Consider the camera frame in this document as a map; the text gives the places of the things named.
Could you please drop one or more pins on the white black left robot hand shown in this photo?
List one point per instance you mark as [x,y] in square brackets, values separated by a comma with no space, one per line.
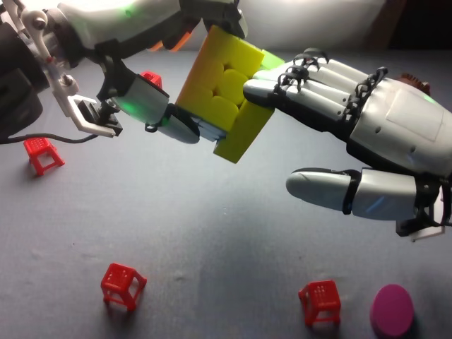
[106,21]

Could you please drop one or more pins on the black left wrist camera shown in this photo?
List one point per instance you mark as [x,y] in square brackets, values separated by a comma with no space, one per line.
[93,113]

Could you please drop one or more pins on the white backdrop sheet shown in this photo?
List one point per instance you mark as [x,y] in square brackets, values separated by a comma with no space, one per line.
[318,21]

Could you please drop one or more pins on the grey table cloth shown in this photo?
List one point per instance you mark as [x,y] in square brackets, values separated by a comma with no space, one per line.
[176,219]

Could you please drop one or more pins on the magenta round disc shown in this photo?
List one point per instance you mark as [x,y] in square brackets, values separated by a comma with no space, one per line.
[393,309]

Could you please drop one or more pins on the red toy stool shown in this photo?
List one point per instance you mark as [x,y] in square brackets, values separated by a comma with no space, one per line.
[150,77]
[120,277]
[323,295]
[39,146]

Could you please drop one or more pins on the brown wooden log piece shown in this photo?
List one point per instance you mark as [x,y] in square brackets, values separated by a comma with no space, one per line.
[416,84]

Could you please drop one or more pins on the yellow blue Rubik's cube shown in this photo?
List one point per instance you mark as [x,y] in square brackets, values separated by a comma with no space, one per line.
[226,56]

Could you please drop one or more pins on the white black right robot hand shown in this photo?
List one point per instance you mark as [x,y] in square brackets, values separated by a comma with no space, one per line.
[395,123]

